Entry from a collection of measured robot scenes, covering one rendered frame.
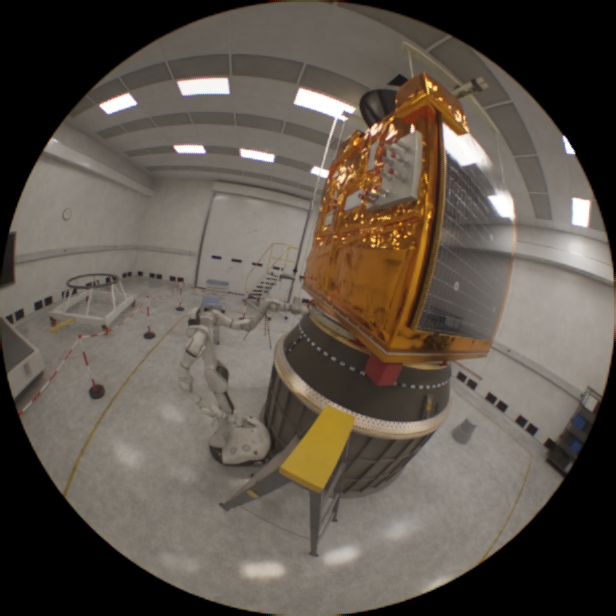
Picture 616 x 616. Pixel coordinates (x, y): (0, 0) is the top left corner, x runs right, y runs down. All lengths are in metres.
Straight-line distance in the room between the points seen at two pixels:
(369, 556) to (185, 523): 1.65
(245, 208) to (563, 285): 11.73
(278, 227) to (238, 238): 1.93
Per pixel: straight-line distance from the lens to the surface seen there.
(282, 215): 9.15
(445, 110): 1.47
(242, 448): 2.03
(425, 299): 0.90
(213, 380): 1.46
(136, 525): 2.33
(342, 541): 2.26
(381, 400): 1.38
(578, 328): 6.27
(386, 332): 0.90
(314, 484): 0.65
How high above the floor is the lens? 2.10
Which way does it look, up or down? 13 degrees down
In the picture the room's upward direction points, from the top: 14 degrees clockwise
